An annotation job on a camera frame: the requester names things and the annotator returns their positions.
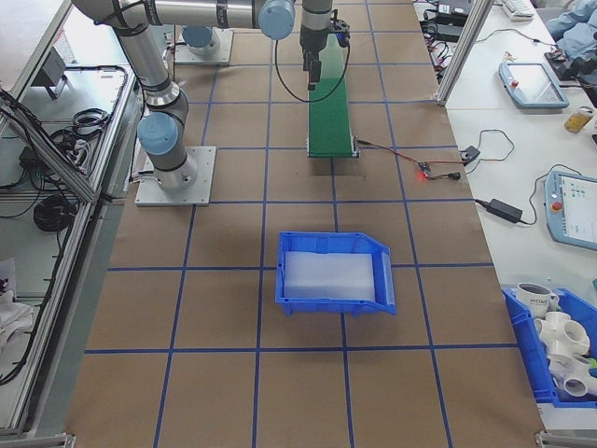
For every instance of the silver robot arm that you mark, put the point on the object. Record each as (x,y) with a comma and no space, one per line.
(200,38)
(140,56)

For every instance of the green conveyor belt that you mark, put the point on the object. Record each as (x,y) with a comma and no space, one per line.
(329,126)

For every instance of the black power brick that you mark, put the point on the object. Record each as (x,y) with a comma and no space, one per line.
(443,30)

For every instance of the small controller board red light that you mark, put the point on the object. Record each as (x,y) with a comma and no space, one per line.
(423,169)

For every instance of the black device with label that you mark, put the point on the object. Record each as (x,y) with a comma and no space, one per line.
(454,6)

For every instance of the small black box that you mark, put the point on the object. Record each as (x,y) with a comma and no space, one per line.
(469,154)

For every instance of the white keyboard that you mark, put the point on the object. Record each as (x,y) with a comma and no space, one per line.
(517,9)

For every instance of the grey blue teach pendant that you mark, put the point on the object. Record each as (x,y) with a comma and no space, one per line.
(531,84)
(573,210)

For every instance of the open-front blue plastic bin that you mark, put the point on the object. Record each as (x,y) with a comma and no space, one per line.
(326,306)

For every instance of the black power adapter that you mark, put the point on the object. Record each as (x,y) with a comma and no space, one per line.
(506,210)

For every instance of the grey metal box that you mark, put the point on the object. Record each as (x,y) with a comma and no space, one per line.
(51,70)

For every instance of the person in blue clothes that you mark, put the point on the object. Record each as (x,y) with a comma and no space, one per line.
(578,28)

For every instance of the yellow drink can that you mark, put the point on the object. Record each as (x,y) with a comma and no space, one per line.
(578,120)

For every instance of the small black adapter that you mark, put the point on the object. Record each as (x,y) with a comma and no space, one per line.
(28,158)

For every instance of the white mug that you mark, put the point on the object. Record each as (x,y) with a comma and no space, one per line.
(531,298)

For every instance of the large blue storage bin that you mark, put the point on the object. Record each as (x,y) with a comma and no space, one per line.
(527,354)

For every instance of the white PVC pipe fitting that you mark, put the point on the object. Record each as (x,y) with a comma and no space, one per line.
(562,331)
(573,375)

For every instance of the white cloth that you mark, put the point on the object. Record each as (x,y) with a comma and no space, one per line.
(11,312)

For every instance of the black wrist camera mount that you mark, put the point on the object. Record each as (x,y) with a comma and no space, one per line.
(340,30)

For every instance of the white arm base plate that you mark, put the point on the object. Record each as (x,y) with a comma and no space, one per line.
(205,186)
(226,51)

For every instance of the aluminium profile post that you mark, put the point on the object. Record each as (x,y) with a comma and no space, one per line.
(459,56)

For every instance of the V-shaped metal bar frame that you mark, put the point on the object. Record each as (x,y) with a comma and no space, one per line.
(70,179)

